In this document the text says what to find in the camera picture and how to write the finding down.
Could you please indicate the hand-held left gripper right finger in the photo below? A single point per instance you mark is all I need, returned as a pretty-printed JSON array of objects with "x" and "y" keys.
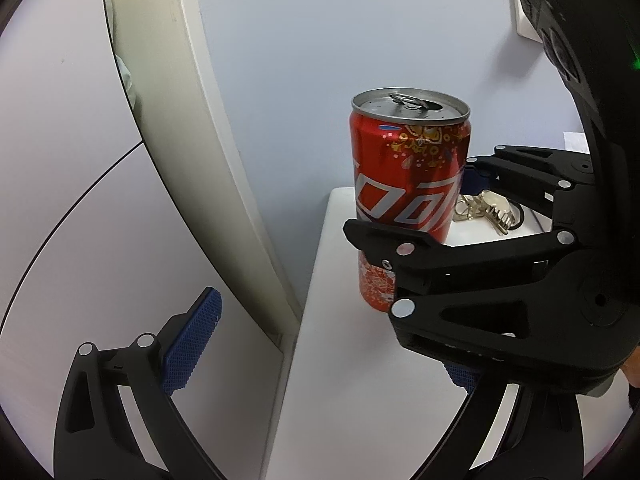
[{"x": 462, "y": 377}]

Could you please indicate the metal key bunch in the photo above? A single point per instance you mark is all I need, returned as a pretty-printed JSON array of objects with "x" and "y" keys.
[{"x": 492, "y": 205}]

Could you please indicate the purple and white tissue pack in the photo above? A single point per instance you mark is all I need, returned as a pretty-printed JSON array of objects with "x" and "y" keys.
[{"x": 575, "y": 142}]

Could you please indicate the person's right hand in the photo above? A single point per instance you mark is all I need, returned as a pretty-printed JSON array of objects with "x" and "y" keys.
[{"x": 632, "y": 357}]

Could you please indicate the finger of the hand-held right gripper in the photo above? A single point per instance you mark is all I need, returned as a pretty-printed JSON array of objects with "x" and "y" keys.
[
  {"x": 540, "y": 170},
  {"x": 450, "y": 270}
]

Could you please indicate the cream vertical trim post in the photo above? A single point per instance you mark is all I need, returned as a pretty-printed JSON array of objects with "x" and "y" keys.
[{"x": 200, "y": 135}]

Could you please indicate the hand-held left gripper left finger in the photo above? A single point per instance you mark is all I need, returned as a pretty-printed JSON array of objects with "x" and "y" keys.
[{"x": 192, "y": 345}]

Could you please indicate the white nightstand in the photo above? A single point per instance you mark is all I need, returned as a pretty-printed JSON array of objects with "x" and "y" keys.
[{"x": 340, "y": 360}]

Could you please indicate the red soda can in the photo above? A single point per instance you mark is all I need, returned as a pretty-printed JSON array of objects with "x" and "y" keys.
[{"x": 400, "y": 160}]

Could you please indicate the white wall socket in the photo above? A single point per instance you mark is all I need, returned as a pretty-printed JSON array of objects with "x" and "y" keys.
[{"x": 525, "y": 20}]

